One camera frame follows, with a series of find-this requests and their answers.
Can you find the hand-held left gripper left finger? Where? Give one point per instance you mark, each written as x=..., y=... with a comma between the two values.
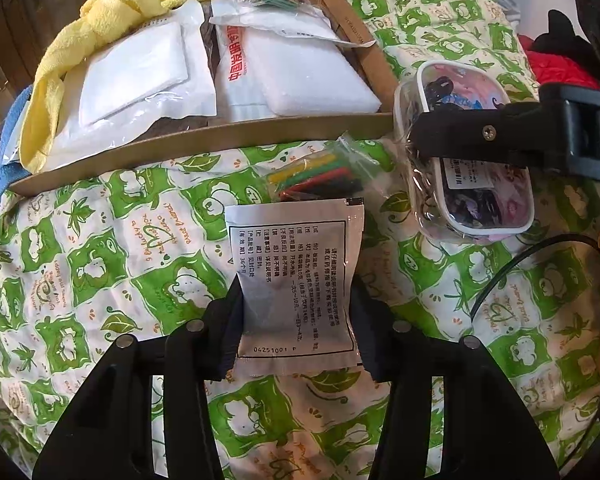
x=227, y=340

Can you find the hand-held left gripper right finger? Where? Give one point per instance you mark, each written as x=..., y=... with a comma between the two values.
x=375, y=345

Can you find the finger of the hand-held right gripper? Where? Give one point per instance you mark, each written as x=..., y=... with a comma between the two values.
x=480, y=132

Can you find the clear plastic container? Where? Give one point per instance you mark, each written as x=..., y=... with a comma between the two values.
x=480, y=200

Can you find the white printed sachet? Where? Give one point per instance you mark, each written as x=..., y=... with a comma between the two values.
x=290, y=270

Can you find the white red-lettered packet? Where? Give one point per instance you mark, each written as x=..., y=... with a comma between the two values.
x=305, y=75

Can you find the shallow cardboard box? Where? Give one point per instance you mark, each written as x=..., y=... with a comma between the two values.
x=180, y=140

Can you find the blue towel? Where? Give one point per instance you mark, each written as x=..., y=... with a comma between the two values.
x=10, y=160

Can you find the large white gauze packet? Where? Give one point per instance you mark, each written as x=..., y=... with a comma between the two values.
x=130, y=70

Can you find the yellow towel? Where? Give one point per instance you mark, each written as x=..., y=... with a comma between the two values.
x=60, y=50

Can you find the red jacket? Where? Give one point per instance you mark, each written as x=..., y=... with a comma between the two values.
x=560, y=70

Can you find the black cloth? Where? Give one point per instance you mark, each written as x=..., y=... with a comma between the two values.
x=560, y=35

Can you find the green printed blanket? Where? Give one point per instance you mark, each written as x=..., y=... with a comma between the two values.
x=430, y=10

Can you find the wooden glass-panel door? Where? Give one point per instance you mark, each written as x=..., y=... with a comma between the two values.
x=25, y=20

